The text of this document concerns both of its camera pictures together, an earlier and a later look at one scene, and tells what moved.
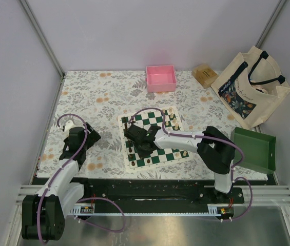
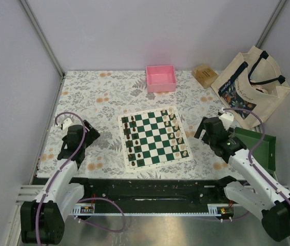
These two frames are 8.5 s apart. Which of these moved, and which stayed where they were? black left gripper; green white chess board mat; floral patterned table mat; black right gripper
Moved: black right gripper
Stayed: green white chess board mat; black left gripper; floral patterned table mat
